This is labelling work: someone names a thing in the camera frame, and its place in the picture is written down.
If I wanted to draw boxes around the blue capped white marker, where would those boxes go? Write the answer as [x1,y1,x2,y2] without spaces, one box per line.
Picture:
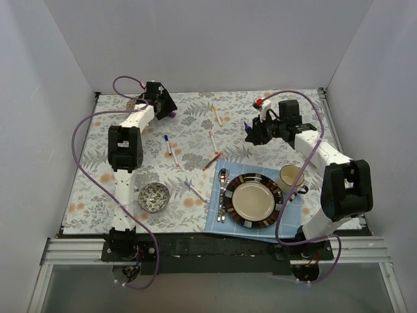
[164,134,172,156]

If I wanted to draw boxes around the peach capped white marker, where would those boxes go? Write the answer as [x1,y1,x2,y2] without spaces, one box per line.
[209,130,218,154]

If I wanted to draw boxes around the black purple highlighter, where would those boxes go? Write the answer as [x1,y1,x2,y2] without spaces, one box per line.
[244,122,252,134]

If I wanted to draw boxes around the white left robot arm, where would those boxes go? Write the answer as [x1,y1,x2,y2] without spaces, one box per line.
[106,81,177,261]

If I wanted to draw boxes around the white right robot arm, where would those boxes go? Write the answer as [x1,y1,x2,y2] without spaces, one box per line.
[245,98,373,259]

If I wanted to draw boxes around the red gel pen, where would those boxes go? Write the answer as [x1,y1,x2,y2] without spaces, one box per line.
[202,151,223,171]

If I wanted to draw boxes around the small patterned brown bowl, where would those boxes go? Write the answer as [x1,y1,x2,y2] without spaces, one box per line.
[126,100,136,111]

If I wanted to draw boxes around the pink capped white marker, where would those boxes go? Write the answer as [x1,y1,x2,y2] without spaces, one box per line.
[169,142,180,168]

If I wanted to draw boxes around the silver fork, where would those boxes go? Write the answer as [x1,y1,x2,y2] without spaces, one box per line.
[216,169,231,223]

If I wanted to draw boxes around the silver spoon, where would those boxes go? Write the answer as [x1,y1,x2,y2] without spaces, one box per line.
[217,168,228,223]

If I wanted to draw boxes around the striped rim dinner plate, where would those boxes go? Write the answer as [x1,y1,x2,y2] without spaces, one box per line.
[222,173,283,230]

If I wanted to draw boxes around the lilac capped white marker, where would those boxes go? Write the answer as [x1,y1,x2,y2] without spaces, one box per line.
[184,179,208,203]

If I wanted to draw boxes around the floral patterned table mat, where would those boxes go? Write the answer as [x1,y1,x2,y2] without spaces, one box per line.
[63,89,366,235]

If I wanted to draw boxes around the leaf patterned bowl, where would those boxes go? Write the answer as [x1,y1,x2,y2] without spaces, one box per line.
[138,183,170,213]

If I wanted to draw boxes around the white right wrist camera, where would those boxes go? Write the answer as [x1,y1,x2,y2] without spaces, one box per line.
[252,98,271,122]

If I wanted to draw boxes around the cream mug black handle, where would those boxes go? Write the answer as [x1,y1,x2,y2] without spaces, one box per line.
[277,165,309,194]

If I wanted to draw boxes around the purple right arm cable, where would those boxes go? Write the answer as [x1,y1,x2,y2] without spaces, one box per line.
[260,90,343,284]

